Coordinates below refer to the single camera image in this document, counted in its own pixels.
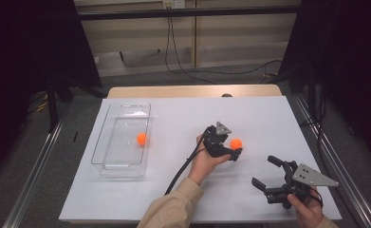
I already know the person's right hand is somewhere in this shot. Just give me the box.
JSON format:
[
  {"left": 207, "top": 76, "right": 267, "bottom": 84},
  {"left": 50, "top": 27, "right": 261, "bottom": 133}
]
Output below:
[{"left": 287, "top": 186, "right": 325, "bottom": 228}]

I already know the dark curtain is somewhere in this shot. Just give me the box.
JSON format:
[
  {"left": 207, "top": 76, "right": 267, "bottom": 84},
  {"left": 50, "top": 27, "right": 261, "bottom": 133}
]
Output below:
[
  {"left": 279, "top": 0, "right": 371, "bottom": 169},
  {"left": 0, "top": 0, "right": 102, "bottom": 183}
]

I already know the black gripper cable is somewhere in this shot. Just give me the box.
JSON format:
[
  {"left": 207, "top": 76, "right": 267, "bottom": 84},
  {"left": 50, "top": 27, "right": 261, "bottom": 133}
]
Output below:
[{"left": 163, "top": 139, "right": 206, "bottom": 197}]

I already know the metal floor rail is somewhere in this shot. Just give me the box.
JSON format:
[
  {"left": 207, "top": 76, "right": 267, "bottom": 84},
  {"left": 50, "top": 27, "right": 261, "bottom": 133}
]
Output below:
[
  {"left": 293, "top": 94, "right": 371, "bottom": 228},
  {"left": 2, "top": 117, "right": 65, "bottom": 228}
]

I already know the black horizontal bar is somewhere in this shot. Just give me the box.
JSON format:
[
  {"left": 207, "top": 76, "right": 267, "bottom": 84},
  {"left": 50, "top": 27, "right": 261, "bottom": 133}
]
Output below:
[{"left": 77, "top": 5, "right": 301, "bottom": 22}]

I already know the clear plastic container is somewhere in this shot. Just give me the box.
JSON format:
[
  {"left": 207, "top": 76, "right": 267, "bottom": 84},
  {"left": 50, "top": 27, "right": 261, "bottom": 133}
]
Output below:
[{"left": 90, "top": 103, "right": 153, "bottom": 178}]

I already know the white wall socket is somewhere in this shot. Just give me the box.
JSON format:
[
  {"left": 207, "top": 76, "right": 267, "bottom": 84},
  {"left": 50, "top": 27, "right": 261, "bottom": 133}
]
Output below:
[{"left": 162, "top": 0, "right": 186, "bottom": 10}]

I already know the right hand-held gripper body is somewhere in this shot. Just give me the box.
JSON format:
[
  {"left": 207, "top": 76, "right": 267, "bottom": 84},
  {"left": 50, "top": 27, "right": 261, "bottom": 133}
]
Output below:
[{"left": 264, "top": 161, "right": 340, "bottom": 210}]

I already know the black power cable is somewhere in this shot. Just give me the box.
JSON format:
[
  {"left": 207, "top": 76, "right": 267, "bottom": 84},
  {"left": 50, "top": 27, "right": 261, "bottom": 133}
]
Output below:
[
  {"left": 171, "top": 17, "right": 284, "bottom": 76},
  {"left": 163, "top": 17, "right": 220, "bottom": 86}
]

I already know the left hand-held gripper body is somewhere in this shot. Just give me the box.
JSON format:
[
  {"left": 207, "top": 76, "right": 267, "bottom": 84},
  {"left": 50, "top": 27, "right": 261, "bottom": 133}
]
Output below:
[{"left": 202, "top": 121, "right": 232, "bottom": 159}]

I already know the person's left hand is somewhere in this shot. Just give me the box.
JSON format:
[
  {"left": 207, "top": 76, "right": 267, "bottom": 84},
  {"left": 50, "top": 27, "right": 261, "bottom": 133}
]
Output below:
[{"left": 187, "top": 134, "right": 232, "bottom": 186}]

